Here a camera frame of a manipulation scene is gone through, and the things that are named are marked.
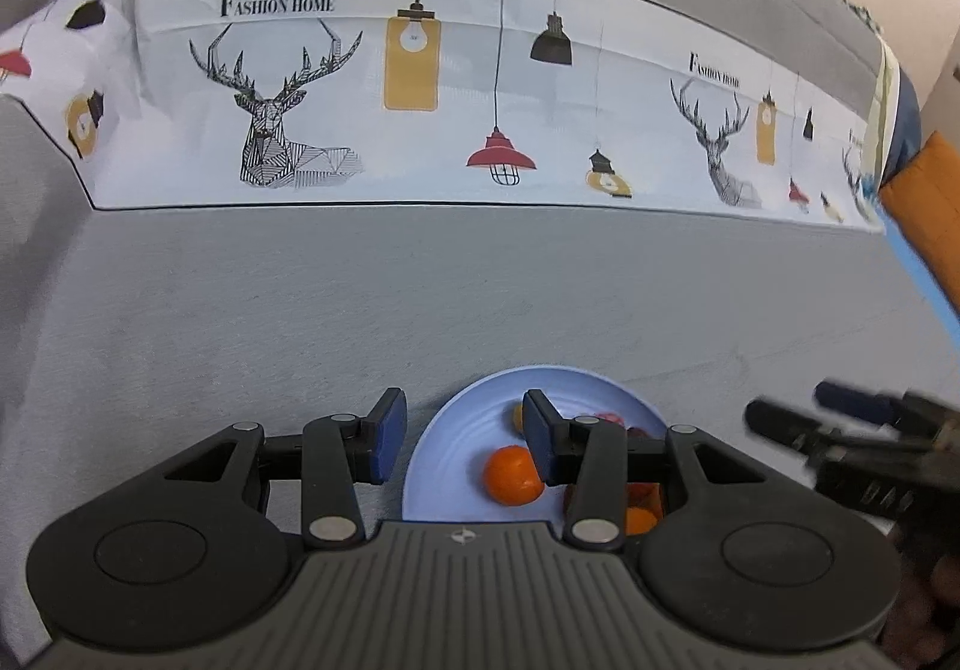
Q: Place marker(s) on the orange pillow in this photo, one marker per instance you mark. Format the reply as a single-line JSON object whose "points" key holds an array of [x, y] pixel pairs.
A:
{"points": [[930, 212]]}

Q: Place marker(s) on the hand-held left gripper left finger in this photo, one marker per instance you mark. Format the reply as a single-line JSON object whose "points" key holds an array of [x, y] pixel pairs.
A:
{"points": [[390, 433]]}

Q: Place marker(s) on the dried red date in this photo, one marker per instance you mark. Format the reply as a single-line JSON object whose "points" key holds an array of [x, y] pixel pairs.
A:
{"points": [[639, 430]]}

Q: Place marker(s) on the white deer-print cloth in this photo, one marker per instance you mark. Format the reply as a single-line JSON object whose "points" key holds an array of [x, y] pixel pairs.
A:
{"points": [[525, 115]]}

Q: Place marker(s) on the person's right hand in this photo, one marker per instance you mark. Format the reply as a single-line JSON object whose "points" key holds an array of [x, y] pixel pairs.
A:
{"points": [[934, 602]]}

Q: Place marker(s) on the grey bed cover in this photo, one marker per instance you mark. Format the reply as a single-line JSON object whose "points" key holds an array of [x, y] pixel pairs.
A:
{"points": [[300, 310]]}

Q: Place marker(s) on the small orange tangerine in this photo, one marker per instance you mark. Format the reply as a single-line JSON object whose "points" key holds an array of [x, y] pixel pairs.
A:
{"points": [[639, 521]]}

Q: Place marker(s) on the dark blue cushion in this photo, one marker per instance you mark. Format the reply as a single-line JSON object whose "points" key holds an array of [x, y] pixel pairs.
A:
{"points": [[904, 115]]}

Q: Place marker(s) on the light blue plate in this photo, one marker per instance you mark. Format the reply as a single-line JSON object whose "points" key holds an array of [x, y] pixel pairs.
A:
{"points": [[465, 445]]}

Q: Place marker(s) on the light blue cloth strip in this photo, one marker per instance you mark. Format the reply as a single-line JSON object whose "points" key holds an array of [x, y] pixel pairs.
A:
{"points": [[911, 257]]}

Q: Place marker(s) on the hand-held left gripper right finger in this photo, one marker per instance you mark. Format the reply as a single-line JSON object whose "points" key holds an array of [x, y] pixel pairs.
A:
{"points": [[538, 437]]}

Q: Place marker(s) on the small yellow kumquat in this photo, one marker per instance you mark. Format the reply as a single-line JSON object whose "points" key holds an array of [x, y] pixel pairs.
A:
{"points": [[517, 415]]}

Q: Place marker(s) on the red plastic-wrapped hawthorn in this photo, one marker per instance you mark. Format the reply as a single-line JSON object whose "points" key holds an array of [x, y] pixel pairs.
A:
{"points": [[609, 418]]}

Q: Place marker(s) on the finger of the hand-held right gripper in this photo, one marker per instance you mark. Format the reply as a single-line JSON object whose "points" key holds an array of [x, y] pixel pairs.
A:
{"points": [[784, 426], [855, 398]]}

